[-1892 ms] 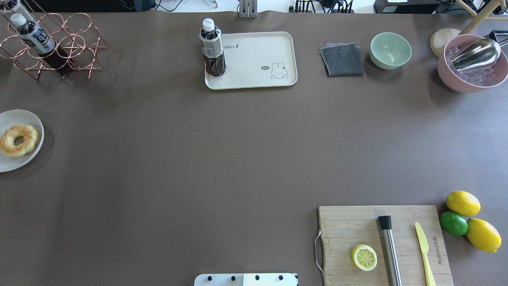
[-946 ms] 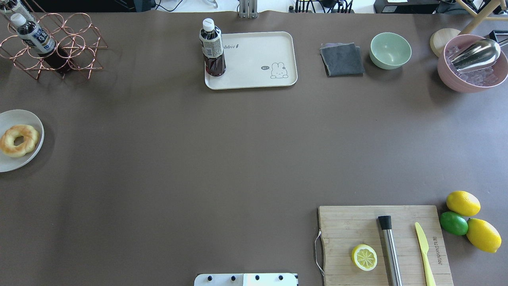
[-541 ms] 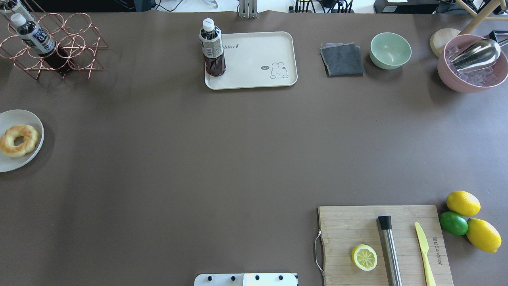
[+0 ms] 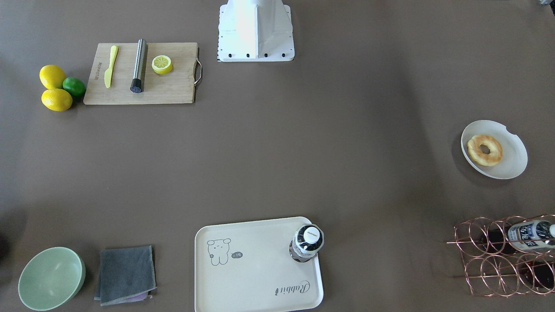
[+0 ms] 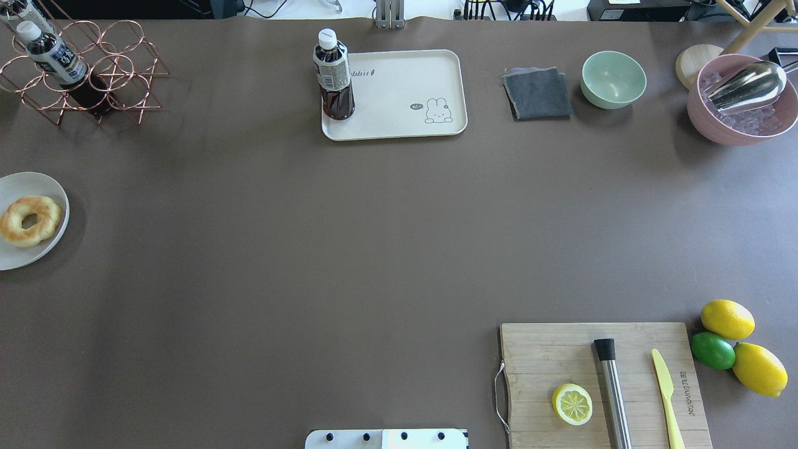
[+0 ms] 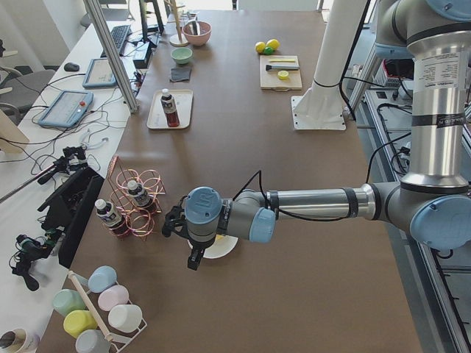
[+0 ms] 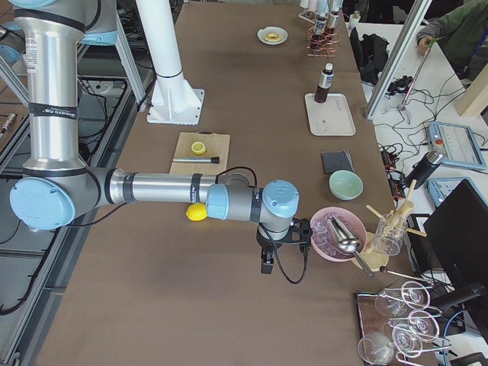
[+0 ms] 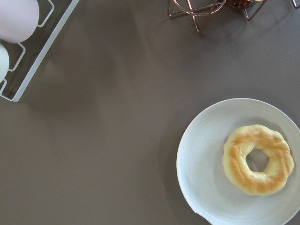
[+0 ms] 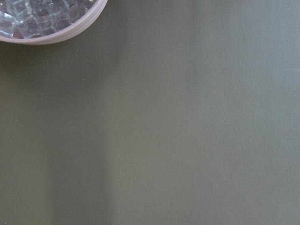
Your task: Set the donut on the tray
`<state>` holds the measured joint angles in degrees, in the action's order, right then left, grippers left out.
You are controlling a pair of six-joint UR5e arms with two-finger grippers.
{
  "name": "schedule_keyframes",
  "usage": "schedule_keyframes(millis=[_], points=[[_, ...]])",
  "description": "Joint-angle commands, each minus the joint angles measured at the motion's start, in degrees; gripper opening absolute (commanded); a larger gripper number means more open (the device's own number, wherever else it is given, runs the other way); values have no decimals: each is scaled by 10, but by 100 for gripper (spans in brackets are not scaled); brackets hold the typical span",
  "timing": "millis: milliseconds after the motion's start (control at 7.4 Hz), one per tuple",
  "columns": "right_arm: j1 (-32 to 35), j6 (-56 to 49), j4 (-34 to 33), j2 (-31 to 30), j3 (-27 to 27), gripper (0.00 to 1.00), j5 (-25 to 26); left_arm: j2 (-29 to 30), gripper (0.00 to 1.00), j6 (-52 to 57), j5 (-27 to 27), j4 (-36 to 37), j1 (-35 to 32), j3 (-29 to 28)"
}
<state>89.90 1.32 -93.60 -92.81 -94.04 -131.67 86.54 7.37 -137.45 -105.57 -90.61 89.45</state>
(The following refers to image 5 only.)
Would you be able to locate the yellow lemon lower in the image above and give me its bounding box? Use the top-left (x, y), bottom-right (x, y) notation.
top-left (732, 343), bottom-right (789, 397)

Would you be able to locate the dark drink bottle on tray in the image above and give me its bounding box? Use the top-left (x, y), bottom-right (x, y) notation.
top-left (312, 28), bottom-right (355, 120)

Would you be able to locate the copper wire bottle rack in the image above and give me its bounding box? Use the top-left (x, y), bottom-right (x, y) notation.
top-left (2, 1), bottom-right (170, 125)

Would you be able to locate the mint green bowl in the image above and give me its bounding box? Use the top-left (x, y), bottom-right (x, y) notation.
top-left (580, 51), bottom-right (648, 110)

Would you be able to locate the dark drink bottle in rack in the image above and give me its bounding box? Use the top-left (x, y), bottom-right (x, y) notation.
top-left (16, 21), bottom-right (113, 117)

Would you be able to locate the yellow lemon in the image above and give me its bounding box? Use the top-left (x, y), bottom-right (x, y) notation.
top-left (732, 343), bottom-right (789, 397)
top-left (700, 299), bottom-right (756, 340)

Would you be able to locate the yellow plastic knife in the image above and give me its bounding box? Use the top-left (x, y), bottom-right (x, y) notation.
top-left (651, 349), bottom-right (686, 448)

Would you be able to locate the round wooden stand base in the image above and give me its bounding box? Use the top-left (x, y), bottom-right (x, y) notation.
top-left (675, 44), bottom-right (723, 90)

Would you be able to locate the steel ice scoop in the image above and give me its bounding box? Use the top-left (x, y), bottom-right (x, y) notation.
top-left (708, 60), bottom-right (787, 115)

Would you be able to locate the cream rabbit tray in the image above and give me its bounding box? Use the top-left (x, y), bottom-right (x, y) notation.
top-left (321, 49), bottom-right (468, 140)

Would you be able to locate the half lemon slice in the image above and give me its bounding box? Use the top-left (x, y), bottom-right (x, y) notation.
top-left (551, 383), bottom-right (593, 426)

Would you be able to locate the grey folded cloth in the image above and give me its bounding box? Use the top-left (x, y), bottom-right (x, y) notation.
top-left (502, 67), bottom-right (574, 120)

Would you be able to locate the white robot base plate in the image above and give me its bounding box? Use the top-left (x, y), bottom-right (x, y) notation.
top-left (304, 427), bottom-right (469, 448)

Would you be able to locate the bamboo cutting board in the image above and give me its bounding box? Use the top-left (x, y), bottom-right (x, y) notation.
top-left (501, 323), bottom-right (713, 448)

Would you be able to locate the pink ice bowl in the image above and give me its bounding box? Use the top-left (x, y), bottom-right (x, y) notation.
top-left (687, 54), bottom-right (797, 146)

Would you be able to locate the green lime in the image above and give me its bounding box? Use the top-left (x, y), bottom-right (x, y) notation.
top-left (690, 332), bottom-right (736, 370)

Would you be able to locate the glazed ring donut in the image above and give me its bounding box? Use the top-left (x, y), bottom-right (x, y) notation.
top-left (1, 195), bottom-right (62, 248)

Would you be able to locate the steel muddler bar tool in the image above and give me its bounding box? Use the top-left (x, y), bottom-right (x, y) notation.
top-left (594, 338), bottom-right (633, 448)

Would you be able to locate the yellow lemon upper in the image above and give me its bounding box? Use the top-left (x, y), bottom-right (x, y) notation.
top-left (700, 299), bottom-right (756, 340)

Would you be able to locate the white round plate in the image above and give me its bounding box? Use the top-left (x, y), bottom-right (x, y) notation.
top-left (1, 171), bottom-right (70, 271)

